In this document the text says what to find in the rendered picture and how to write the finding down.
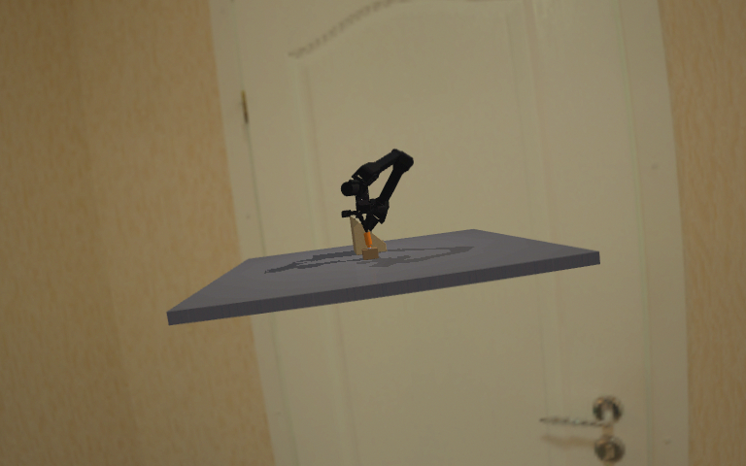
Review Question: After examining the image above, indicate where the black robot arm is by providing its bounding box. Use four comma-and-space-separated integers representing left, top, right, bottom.
341, 149, 414, 232

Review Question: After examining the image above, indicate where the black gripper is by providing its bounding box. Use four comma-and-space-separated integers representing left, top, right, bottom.
341, 194, 388, 232

